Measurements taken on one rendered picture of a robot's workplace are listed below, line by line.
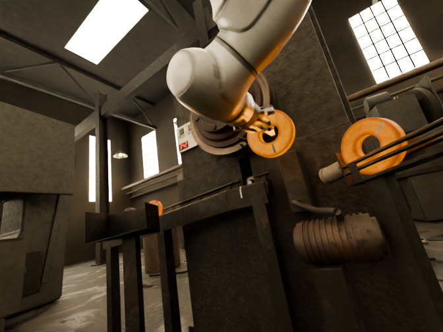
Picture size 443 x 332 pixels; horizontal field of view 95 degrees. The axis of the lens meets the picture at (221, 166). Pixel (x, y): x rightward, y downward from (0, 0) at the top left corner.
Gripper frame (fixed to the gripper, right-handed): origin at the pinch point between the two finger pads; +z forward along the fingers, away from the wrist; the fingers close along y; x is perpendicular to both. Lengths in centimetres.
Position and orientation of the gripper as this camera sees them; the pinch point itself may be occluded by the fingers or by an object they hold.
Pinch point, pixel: (268, 129)
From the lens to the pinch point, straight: 70.2
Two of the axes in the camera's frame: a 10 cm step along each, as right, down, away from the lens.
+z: 5.5, 0.8, 8.3
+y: 8.1, -2.8, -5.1
